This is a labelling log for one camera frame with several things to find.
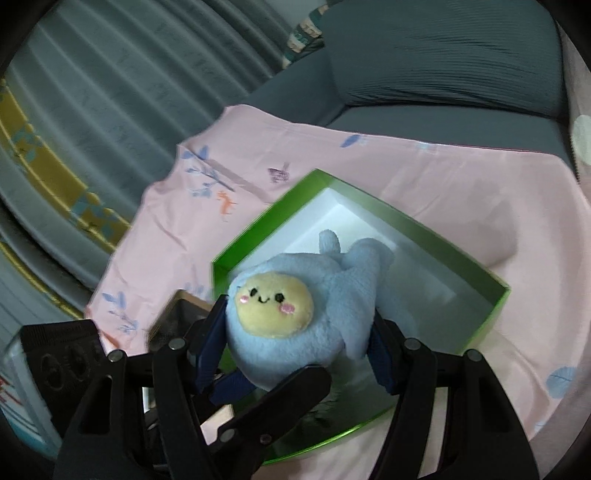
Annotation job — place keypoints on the blue plush toy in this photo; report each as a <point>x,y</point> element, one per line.
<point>323,314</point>

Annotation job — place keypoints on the patterned pillow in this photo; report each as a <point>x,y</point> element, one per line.
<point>300,37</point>

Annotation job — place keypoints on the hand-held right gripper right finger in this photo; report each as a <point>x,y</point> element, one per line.
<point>381,360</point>

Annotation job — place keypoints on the grey curtain with yellow band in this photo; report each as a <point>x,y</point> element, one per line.
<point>115,69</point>

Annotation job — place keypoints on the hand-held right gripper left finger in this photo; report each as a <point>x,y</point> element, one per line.
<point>214,337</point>

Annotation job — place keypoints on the pink polka dot blanket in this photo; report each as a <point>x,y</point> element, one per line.
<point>582,134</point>

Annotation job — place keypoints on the green cardboard box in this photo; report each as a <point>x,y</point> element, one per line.
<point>429,295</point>

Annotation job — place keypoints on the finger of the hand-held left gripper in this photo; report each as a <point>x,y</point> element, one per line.
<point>286,397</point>

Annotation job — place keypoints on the gold tin box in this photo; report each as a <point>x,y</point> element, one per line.
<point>178,314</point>

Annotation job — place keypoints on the pink printed cloth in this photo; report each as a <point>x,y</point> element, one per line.
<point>461,184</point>

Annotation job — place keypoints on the grey sofa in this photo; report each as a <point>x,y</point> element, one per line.
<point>438,55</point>

